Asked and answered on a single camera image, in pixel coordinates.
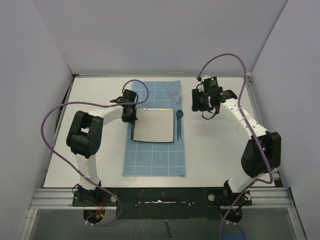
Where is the clear wine glass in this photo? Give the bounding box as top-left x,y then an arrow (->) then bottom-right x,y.
167,84 -> 182,104

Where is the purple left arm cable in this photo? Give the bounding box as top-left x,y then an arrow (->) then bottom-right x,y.
40,79 -> 150,228

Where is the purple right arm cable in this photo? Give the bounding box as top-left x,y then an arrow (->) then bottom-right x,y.
197,52 -> 274,226

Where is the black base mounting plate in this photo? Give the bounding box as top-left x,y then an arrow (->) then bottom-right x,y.
72,186 -> 252,223

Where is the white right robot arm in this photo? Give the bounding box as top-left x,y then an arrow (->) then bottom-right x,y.
191,76 -> 282,205

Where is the dark blue plastic knife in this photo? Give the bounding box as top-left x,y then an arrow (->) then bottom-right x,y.
176,115 -> 180,141

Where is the dark blue plastic spoon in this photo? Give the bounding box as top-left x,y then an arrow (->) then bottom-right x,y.
176,109 -> 184,140

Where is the aluminium frame rail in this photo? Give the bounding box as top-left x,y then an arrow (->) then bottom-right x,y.
246,72 -> 306,240

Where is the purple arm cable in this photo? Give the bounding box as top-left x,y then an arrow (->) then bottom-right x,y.
197,52 -> 274,226
40,79 -> 150,228

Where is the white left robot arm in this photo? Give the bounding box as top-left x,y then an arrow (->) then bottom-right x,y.
66,89 -> 138,206

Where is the blue checked cloth napkin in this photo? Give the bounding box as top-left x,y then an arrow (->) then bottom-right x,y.
123,80 -> 186,177

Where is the square white plate black rim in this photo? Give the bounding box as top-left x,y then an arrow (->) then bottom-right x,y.
132,107 -> 174,143

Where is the silver metal fork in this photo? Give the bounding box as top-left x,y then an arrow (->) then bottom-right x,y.
130,122 -> 136,140

